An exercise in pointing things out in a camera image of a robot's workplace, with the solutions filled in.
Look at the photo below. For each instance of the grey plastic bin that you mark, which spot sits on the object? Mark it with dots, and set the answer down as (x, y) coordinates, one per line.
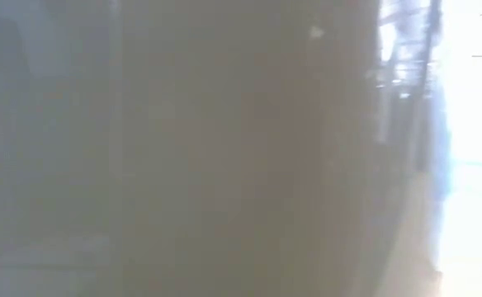
(224, 165)

